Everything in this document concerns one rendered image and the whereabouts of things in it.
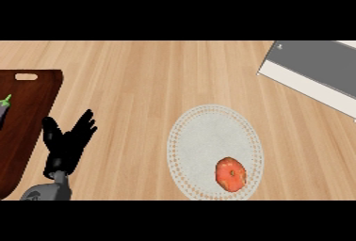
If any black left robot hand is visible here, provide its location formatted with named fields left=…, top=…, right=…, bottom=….
left=41, top=108, right=100, bottom=181

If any white round lace placemat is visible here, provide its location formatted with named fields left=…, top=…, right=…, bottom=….
left=166, top=104, right=267, bottom=201

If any orange croissant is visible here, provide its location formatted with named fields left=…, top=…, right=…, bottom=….
left=215, top=156, right=249, bottom=193

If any dark brown wooden cutting board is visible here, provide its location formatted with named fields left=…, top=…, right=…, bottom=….
left=0, top=69, right=66, bottom=201

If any purple eggplant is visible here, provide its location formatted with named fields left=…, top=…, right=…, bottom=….
left=0, top=93, right=14, bottom=132

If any grey and white appliance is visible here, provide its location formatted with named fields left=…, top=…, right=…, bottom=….
left=256, top=40, right=356, bottom=121

